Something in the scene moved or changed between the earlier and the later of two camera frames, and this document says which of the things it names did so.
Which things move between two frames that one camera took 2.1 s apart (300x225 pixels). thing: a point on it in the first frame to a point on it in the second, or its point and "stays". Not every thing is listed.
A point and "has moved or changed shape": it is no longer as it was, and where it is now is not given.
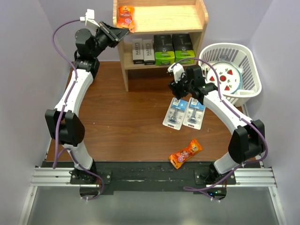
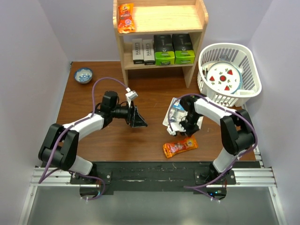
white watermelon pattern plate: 230,77 stays
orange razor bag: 177,159 to 170,149
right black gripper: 175,88 to 189,132
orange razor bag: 126,18 stays
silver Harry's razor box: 138,51 stays
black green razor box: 183,48 stays
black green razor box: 164,49 stays
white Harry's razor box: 148,52 stays
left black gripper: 114,34 to 133,118
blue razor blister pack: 175,113 has moved or changed shape
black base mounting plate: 152,177 stays
